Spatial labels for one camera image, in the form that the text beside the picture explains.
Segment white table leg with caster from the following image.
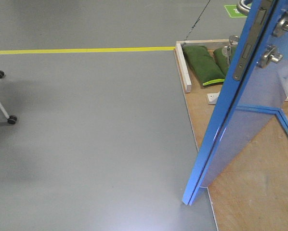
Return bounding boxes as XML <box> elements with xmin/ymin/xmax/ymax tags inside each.
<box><xmin>0</xmin><ymin>102</ymin><xmax>17</xmax><ymax>125</ymax></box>

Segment metal lock faceplate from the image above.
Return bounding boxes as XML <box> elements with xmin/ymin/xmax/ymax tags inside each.
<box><xmin>231</xmin><ymin>2</ymin><xmax>267</xmax><ymax>81</ymax></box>

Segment white far border rail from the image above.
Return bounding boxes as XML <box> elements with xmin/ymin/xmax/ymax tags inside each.
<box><xmin>174</xmin><ymin>39</ymin><xmax>229</xmax><ymax>93</ymax></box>

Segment green floor sign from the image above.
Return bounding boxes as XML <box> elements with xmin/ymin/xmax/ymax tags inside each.
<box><xmin>224</xmin><ymin>5</ymin><xmax>247</xmax><ymax>18</ymax></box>

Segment blue door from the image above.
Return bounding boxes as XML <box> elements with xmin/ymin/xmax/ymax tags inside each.
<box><xmin>182</xmin><ymin>0</ymin><xmax>288</xmax><ymax>205</ymax></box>

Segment metal door handle inner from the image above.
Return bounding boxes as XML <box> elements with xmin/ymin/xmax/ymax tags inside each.
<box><xmin>272</xmin><ymin>11</ymin><xmax>288</xmax><ymax>38</ymax></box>

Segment yellow floor tape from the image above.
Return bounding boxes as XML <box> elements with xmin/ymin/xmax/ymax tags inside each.
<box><xmin>0</xmin><ymin>46</ymin><xmax>175</xmax><ymax>55</ymax></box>

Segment metal door handle outer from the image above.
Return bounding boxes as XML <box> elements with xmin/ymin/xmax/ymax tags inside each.
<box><xmin>236</xmin><ymin>0</ymin><xmax>253</xmax><ymax>16</ymax></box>

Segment metal thumb-turn lock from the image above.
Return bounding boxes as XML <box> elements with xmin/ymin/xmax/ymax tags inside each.
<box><xmin>258</xmin><ymin>45</ymin><xmax>283</xmax><ymax>68</ymax></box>

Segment metal door handle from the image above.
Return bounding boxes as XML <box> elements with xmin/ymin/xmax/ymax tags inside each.
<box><xmin>236</xmin><ymin>0</ymin><xmax>253</xmax><ymax>16</ymax></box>
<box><xmin>272</xmin><ymin>11</ymin><xmax>288</xmax><ymax>38</ymax></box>

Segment green sandbag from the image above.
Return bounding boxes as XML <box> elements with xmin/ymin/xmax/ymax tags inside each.
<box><xmin>183</xmin><ymin>46</ymin><xmax>225</xmax><ymax>87</ymax></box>
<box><xmin>213</xmin><ymin>46</ymin><xmax>236</xmax><ymax>75</ymax></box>

